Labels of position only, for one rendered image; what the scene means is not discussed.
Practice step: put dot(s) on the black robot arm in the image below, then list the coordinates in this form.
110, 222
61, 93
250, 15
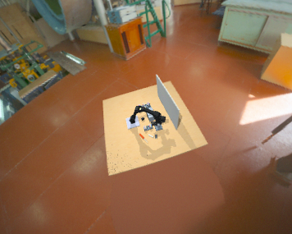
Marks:
157, 115

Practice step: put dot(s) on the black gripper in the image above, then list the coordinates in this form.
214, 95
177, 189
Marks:
156, 122

